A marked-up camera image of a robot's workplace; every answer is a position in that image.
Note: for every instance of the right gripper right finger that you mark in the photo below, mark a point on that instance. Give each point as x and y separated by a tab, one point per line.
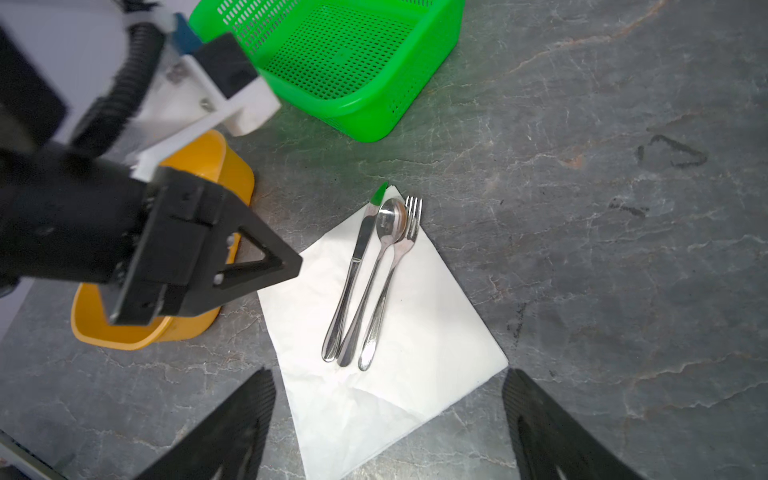
548	443

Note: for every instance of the green plastic basket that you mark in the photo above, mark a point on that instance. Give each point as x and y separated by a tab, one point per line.
355	65

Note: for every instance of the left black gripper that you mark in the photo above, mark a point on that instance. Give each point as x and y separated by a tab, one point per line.
178	245

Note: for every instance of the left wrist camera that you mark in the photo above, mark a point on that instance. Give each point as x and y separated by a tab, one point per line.
191	94

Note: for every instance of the silver fork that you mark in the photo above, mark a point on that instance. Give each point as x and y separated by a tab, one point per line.
413	206

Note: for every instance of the silver spoon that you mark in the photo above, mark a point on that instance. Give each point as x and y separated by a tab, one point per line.
390	227

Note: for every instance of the white paper napkin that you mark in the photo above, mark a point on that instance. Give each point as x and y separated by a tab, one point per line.
434	350

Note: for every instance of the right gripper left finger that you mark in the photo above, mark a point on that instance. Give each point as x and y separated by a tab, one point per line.
229	443

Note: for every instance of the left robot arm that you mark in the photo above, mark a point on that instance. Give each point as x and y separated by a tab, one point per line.
96	96

